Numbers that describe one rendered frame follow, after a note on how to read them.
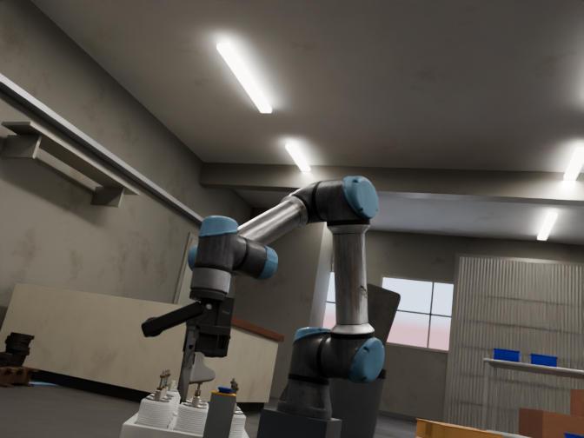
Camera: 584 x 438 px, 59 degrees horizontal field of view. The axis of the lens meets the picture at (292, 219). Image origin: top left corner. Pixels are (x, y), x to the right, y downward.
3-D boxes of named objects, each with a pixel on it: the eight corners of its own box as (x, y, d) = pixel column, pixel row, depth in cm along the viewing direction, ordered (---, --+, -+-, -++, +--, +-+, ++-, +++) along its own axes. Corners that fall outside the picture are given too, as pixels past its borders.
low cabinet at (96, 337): (106, 378, 597) (123, 312, 620) (271, 412, 527) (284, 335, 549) (-13, 369, 448) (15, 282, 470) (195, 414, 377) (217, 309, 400)
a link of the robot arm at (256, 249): (248, 248, 120) (213, 235, 112) (284, 247, 113) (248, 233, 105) (242, 282, 118) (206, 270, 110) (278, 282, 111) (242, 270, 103)
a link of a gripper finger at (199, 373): (214, 394, 86) (218, 350, 94) (178, 391, 85) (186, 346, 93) (211, 405, 88) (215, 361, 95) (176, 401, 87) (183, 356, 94)
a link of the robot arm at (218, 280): (194, 265, 97) (192, 273, 105) (189, 289, 96) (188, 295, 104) (233, 272, 99) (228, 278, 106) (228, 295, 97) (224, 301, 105)
